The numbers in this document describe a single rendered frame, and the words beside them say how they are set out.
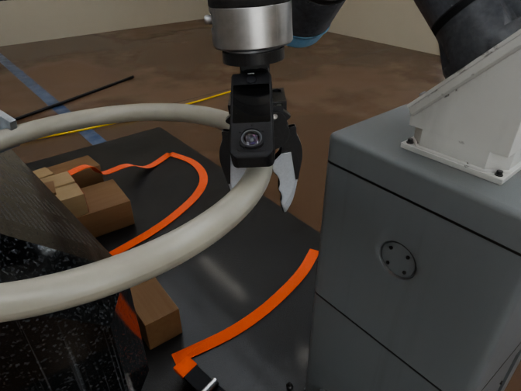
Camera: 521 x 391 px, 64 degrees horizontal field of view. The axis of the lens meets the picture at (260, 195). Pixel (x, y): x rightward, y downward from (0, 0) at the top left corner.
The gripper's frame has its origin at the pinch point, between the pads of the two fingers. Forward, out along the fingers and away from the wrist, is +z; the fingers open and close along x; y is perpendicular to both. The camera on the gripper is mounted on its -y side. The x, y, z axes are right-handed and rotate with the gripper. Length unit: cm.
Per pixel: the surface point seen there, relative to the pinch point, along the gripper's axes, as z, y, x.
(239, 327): 82, 55, 13
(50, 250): 13.5, 12.4, 38.8
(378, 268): 26.2, 16.8, -21.2
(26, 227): 10.9, 16.3, 44.0
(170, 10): 32, 625, 130
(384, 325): 39.7, 14.3, -22.8
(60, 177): 50, 119, 92
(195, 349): 81, 46, 27
